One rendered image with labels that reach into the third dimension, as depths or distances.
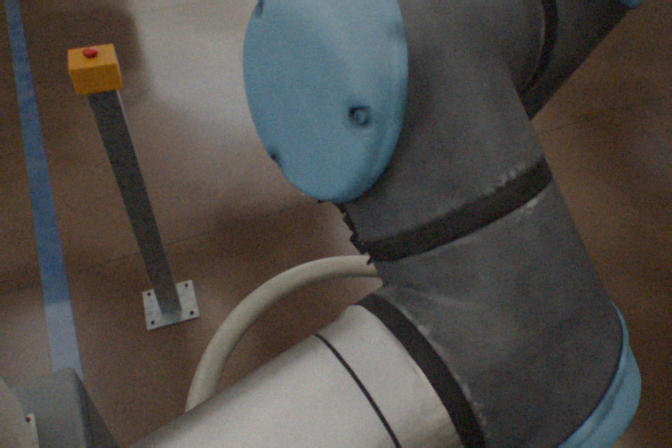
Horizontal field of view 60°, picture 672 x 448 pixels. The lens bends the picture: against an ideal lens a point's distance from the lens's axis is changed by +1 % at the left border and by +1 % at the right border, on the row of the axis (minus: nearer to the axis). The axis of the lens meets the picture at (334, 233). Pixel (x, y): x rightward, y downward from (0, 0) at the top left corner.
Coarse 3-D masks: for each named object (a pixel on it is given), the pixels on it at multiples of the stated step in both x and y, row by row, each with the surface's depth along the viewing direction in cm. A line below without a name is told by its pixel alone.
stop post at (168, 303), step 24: (96, 48) 161; (72, 72) 154; (96, 72) 156; (120, 72) 166; (96, 96) 162; (96, 120) 167; (120, 120) 169; (120, 144) 174; (120, 168) 180; (120, 192) 186; (144, 192) 189; (144, 216) 195; (144, 240) 202; (144, 264) 209; (168, 264) 214; (168, 288) 221; (192, 288) 239; (168, 312) 230; (192, 312) 229
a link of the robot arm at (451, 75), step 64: (320, 0) 20; (384, 0) 21; (448, 0) 22; (512, 0) 24; (256, 64) 24; (320, 64) 21; (384, 64) 20; (448, 64) 22; (512, 64) 25; (256, 128) 26; (320, 128) 22; (384, 128) 21; (448, 128) 22; (512, 128) 23; (320, 192) 24; (384, 192) 23; (448, 192) 22
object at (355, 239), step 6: (318, 204) 49; (336, 204) 48; (342, 204) 48; (342, 210) 48; (348, 216) 48; (348, 222) 48; (354, 228) 48; (354, 234) 48; (354, 240) 48; (360, 240) 47; (360, 246) 48; (360, 252) 48
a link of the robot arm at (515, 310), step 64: (512, 192) 23; (384, 256) 25; (448, 256) 23; (512, 256) 23; (576, 256) 24; (384, 320) 24; (448, 320) 23; (512, 320) 23; (576, 320) 24; (256, 384) 23; (320, 384) 22; (384, 384) 22; (448, 384) 22; (512, 384) 23; (576, 384) 24; (640, 384) 26
